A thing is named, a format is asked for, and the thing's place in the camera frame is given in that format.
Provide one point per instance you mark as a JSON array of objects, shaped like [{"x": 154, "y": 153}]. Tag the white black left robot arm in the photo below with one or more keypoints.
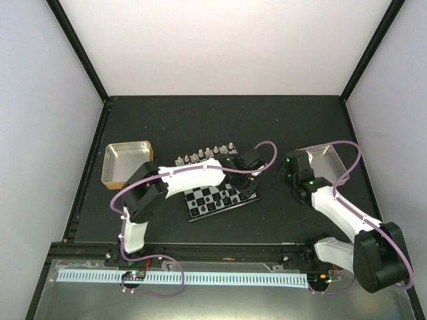
[{"x": 150, "y": 185}]

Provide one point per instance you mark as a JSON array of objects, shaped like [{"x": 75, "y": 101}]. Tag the pink rimmed metal tin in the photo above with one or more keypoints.
[{"x": 326, "y": 163}]

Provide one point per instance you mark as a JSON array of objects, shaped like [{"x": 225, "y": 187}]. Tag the black frame post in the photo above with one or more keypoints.
[
  {"x": 74, "y": 40},
  {"x": 375, "y": 41}
]

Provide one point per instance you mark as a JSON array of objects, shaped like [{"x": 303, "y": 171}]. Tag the right black frame post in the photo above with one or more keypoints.
[{"x": 375, "y": 41}]

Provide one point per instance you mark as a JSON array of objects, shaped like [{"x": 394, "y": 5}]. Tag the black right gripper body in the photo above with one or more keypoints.
[{"x": 282, "y": 175}]

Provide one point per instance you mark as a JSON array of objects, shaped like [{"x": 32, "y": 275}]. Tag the white slotted cable duct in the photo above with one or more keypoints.
[{"x": 187, "y": 278}]

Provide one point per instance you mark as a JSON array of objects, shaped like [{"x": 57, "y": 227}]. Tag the left black frame post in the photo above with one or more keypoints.
[{"x": 74, "y": 40}]

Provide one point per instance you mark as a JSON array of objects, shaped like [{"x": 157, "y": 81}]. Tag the gold rimmed metal tin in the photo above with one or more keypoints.
[{"x": 122, "y": 160}]

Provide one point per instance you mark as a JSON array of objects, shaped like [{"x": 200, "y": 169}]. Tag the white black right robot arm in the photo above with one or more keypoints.
[{"x": 376, "y": 252}]

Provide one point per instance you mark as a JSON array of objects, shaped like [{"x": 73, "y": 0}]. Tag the black white chessboard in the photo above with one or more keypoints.
[{"x": 212, "y": 191}]

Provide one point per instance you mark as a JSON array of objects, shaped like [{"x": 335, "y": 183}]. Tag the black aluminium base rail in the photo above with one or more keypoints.
[{"x": 294, "y": 256}]

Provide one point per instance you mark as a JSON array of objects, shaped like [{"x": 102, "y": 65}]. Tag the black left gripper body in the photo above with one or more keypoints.
[{"x": 244, "y": 189}]

